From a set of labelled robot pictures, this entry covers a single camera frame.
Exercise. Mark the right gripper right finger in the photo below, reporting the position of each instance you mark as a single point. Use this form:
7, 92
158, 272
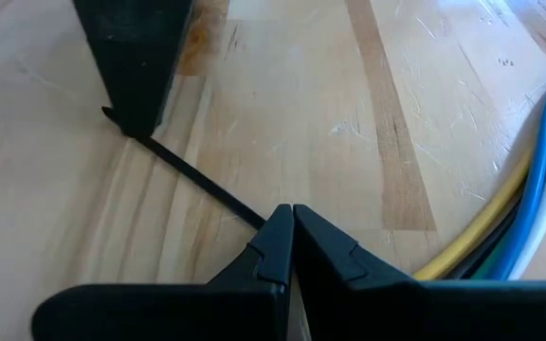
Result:
372, 308

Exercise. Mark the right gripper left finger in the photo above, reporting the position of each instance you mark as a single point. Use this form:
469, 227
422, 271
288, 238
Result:
235, 303

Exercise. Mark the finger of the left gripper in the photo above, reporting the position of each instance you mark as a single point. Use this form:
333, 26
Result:
135, 71

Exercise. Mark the black zip tie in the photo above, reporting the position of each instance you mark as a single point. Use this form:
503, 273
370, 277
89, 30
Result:
197, 182

